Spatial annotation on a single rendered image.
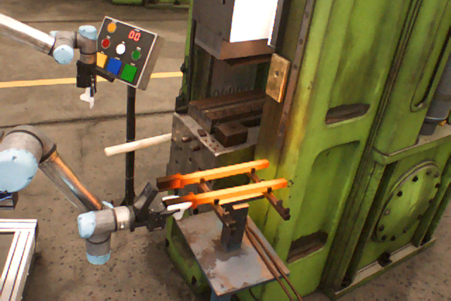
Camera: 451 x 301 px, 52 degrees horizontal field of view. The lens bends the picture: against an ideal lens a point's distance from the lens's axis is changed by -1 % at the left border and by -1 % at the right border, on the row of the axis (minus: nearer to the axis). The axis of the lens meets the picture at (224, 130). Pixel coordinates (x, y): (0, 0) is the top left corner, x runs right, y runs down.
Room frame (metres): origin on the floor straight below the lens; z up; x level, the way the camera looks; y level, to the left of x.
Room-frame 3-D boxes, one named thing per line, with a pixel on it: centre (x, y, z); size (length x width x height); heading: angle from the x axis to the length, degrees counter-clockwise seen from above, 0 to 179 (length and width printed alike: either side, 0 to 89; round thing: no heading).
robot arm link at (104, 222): (1.07, 0.35, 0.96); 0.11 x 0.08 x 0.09; 119
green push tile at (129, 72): (2.09, 0.50, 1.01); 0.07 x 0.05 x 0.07; 63
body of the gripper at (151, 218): (1.15, 0.21, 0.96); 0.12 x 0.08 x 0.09; 119
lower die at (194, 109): (1.98, -0.04, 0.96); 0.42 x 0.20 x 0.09; 128
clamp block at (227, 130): (1.75, -0.03, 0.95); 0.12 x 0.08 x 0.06; 128
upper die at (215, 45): (1.98, -0.04, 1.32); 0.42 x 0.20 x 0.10; 128
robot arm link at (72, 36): (1.82, 0.73, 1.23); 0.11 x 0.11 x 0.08; 20
